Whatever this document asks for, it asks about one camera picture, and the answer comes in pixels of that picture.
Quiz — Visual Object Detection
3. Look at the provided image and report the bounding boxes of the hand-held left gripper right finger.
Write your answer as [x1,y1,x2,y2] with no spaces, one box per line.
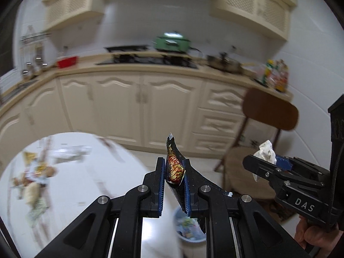
[182,158,309,258]

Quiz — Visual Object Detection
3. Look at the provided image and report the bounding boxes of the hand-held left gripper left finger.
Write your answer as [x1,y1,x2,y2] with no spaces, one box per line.
[35,156,166,258]

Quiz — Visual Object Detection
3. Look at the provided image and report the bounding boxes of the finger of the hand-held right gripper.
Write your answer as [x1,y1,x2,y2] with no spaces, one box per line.
[243,154,324,194]
[275,155,332,183]

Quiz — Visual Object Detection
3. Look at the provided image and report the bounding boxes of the white tissue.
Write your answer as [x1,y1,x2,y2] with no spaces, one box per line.
[252,140,277,181]

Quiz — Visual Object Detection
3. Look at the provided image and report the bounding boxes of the red black snack wrapper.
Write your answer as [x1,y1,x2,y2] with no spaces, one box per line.
[164,133,187,214]

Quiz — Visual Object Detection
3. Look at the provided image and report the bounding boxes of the pale blue waste bin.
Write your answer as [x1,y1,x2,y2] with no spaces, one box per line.
[172,207,207,244]

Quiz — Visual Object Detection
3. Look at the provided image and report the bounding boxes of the person's right hand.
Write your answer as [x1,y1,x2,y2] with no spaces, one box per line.
[294,216,344,258]

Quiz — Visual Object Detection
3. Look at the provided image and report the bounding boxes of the white printed bag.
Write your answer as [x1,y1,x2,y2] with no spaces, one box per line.
[238,133,260,148]

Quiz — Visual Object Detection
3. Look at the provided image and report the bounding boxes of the brown wooden chair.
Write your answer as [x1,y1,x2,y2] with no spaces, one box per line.
[213,87,299,199]

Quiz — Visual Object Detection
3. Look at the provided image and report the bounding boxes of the round white marble table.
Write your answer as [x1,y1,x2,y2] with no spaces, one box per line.
[0,132,183,258]

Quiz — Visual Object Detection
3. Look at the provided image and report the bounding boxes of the cluster of condiment bottles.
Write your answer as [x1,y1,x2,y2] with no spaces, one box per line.
[255,58,290,92]

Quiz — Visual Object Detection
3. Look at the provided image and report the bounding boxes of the clear plastic wrapper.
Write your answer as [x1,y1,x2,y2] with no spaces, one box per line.
[52,145,92,159]

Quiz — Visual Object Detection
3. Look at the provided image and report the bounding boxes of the steel wok with lid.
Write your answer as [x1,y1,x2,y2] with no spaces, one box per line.
[206,51,245,74]

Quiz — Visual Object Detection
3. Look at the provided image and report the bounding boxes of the black gas stove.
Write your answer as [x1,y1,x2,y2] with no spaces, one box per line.
[95,52,199,69]

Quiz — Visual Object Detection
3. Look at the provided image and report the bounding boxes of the green snack wrapper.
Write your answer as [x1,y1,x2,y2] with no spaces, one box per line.
[25,199,49,227]

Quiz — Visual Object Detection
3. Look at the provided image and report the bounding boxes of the beige crumpled wrapper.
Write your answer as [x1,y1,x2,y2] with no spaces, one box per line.
[24,183,40,205]

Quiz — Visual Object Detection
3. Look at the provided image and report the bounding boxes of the yellow snack wrapper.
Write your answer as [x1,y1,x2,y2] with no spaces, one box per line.
[23,150,37,166]

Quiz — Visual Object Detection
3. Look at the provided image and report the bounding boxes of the green electric pot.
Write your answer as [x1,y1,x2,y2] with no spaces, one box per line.
[153,31,192,53]

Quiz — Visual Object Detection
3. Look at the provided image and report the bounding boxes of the red plastic basket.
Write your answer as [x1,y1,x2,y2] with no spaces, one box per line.
[56,56,79,68]

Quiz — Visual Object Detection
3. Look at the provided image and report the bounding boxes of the row of hanging steel utensils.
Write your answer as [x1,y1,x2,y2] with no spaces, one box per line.
[21,43,50,77]

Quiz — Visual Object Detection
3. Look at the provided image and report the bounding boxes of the cream lattice door wall cabinet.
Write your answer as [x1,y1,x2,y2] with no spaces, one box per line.
[41,0,105,31]
[210,0,297,42]

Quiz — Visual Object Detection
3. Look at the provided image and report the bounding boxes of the wall utensil rack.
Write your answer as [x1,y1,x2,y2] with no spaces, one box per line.
[19,25,51,43]

